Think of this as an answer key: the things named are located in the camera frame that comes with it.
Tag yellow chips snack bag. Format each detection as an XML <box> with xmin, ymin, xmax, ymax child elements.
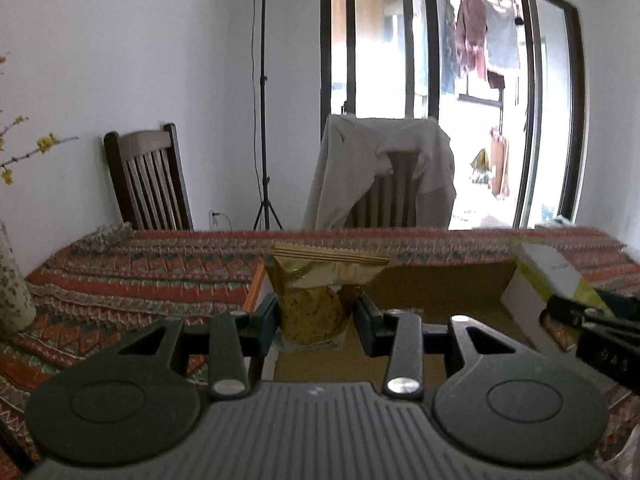
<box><xmin>267</xmin><ymin>243</ymin><xmax>390</xmax><ymax>353</ymax></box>

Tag white yellow snack box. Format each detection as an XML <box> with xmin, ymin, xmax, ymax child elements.
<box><xmin>501</xmin><ymin>242</ymin><xmax>613</xmax><ymax>356</ymax></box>

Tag cardboard box orange outside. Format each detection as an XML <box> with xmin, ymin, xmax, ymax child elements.
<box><xmin>242</xmin><ymin>257</ymin><xmax>582</xmax><ymax>386</ymax></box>

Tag patterned red tablecloth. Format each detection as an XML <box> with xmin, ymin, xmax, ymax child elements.
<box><xmin>1</xmin><ymin>228</ymin><xmax>639</xmax><ymax>479</ymax></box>

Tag floral ceramic vase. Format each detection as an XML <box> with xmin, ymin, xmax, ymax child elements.
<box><xmin>0</xmin><ymin>223</ymin><xmax>37</xmax><ymax>335</ymax></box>

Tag folded floral cloth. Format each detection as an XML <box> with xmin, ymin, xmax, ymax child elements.
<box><xmin>80</xmin><ymin>222</ymin><xmax>134</xmax><ymax>252</ymax></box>

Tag chair with grey jacket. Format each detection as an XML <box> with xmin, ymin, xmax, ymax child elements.
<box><xmin>345</xmin><ymin>153</ymin><xmax>419</xmax><ymax>229</ymax></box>

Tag dark wooden chair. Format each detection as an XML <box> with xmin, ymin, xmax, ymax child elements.
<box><xmin>103</xmin><ymin>122</ymin><xmax>193</xmax><ymax>231</ymax></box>

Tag yellow flower branches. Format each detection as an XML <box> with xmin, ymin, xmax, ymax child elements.
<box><xmin>0</xmin><ymin>52</ymin><xmax>80</xmax><ymax>187</ymax></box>

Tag grey hanging shirt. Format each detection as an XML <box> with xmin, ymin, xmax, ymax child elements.
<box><xmin>484</xmin><ymin>1</ymin><xmax>520</xmax><ymax>70</ymax></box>

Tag dark red hanging shirt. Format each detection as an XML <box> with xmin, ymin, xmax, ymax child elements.
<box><xmin>454</xmin><ymin>0</ymin><xmax>488</xmax><ymax>80</ymax></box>

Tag tripod lamp stand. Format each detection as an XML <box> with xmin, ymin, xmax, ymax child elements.
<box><xmin>254</xmin><ymin>0</ymin><xmax>283</xmax><ymax>231</ymax></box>

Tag wall power outlet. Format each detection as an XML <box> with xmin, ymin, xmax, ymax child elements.
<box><xmin>208</xmin><ymin>210</ymin><xmax>220</xmax><ymax>230</ymax></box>

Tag black sliding door frame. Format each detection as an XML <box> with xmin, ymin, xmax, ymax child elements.
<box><xmin>320</xmin><ymin>0</ymin><xmax>585</xmax><ymax>229</ymax></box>

